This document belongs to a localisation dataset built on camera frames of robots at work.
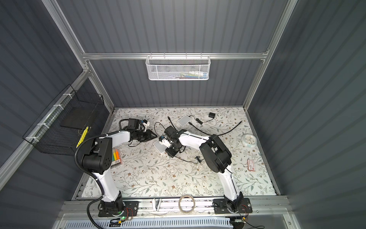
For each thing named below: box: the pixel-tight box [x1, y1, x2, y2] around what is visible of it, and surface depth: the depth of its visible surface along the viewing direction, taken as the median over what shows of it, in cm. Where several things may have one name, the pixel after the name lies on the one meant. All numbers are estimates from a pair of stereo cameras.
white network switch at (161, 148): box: [152, 140, 168, 154], surface depth 95 cm
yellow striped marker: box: [75, 125, 90, 148], surface depth 71 cm
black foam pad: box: [59, 106, 95, 130], surface depth 77 cm
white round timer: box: [241, 133, 257, 148], surface depth 99 cm
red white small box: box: [247, 159, 255, 172], surface depth 89 cm
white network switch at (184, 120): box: [176, 114, 192, 127], surface depth 112 cm
